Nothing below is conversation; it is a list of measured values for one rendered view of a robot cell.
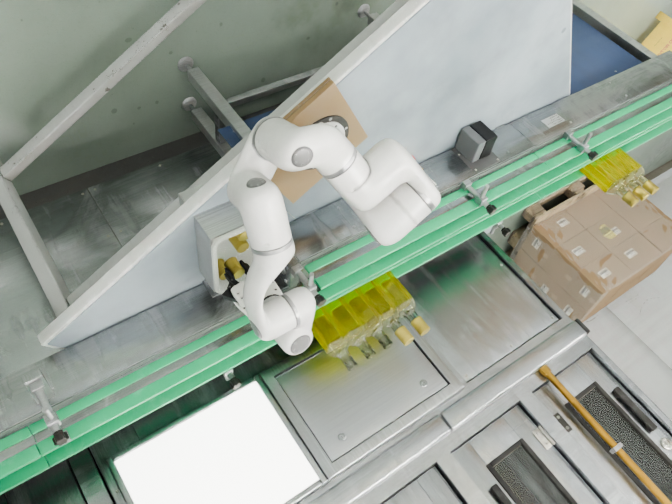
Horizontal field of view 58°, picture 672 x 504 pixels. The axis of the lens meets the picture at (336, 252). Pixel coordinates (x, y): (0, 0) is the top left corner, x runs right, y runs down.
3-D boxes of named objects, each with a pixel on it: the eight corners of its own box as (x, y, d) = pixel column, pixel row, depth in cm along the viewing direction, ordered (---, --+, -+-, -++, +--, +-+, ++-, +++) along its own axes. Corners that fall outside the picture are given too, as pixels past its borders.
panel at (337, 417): (107, 463, 151) (169, 592, 136) (104, 459, 149) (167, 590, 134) (389, 303, 189) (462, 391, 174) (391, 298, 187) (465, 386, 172)
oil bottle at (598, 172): (565, 160, 220) (626, 212, 207) (572, 148, 215) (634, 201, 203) (575, 154, 222) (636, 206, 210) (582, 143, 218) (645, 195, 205)
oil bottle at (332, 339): (289, 303, 171) (332, 363, 161) (290, 292, 166) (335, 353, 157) (306, 294, 173) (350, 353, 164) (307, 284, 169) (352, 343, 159)
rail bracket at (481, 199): (457, 187, 182) (487, 217, 176) (464, 170, 176) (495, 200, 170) (466, 182, 184) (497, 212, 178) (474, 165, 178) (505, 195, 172)
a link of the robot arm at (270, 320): (279, 225, 125) (299, 307, 136) (223, 250, 120) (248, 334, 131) (300, 238, 119) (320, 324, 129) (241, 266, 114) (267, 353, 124)
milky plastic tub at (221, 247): (199, 272, 156) (216, 297, 153) (193, 216, 139) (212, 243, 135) (258, 245, 164) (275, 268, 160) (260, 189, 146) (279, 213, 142)
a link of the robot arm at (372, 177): (315, 167, 125) (374, 112, 123) (379, 234, 139) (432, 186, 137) (331, 186, 117) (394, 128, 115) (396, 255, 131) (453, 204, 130)
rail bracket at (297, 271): (287, 293, 164) (313, 328, 159) (291, 256, 151) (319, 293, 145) (296, 288, 165) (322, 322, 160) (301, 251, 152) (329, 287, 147)
